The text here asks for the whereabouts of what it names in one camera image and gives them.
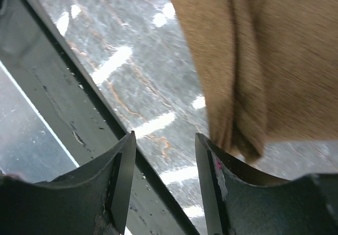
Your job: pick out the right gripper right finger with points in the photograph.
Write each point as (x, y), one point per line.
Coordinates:
(239, 199)

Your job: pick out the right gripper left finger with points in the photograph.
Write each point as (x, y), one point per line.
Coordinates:
(92, 199)

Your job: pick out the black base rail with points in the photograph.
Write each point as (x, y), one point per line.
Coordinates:
(52, 121)

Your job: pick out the brown cloth napkin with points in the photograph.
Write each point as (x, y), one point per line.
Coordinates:
(268, 69)

